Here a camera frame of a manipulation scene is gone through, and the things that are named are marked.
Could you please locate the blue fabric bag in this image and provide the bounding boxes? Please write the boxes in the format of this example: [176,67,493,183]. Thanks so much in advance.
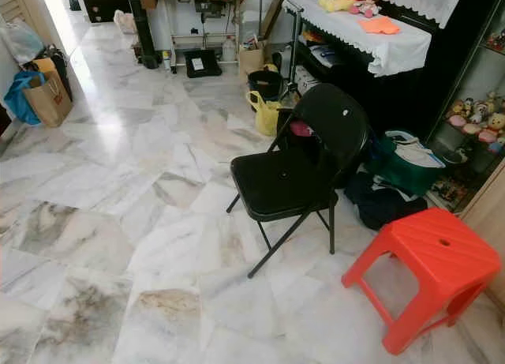
[4,70,44,126]

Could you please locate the yellow plush toy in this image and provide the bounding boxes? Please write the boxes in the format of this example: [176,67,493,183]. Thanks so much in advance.
[317,0,356,13]

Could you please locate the glass cabinet with figurines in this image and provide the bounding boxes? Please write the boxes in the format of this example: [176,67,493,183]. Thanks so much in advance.
[426,24,505,215]

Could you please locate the grey translucent plastic bag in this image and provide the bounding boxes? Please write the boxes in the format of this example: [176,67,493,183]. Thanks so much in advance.
[2,18,46,65]

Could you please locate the yellow plastic bag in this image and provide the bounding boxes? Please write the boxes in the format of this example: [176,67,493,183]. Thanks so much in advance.
[247,90,282,137]

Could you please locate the dark navy bag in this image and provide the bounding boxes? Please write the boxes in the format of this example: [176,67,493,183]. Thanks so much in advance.
[344,172,428,231]

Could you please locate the large brown paper bag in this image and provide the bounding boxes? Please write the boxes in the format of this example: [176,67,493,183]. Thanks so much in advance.
[22,58,73,129]

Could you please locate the orange folded cloth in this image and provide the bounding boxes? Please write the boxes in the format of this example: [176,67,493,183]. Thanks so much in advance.
[357,15,402,36]

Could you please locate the pink cloth item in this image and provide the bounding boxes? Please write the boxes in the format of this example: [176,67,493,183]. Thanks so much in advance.
[290,121,313,138]

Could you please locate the red plastic stool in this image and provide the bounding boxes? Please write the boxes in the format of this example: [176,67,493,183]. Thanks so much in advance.
[342,208,503,356]

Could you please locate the black folding chair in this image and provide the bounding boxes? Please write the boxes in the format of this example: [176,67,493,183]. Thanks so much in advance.
[226,83,370,280]

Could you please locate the small brown paper bag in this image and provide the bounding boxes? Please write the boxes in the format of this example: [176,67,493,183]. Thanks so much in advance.
[237,37,267,81]

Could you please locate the green fabric bag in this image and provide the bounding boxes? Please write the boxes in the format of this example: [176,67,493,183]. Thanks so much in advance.
[367,129,447,196]

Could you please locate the black plastic bucket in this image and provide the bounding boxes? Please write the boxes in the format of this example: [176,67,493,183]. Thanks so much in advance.
[248,64,284,103]

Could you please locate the black upright piano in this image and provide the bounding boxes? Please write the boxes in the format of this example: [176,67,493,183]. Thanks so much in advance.
[292,0,505,140]

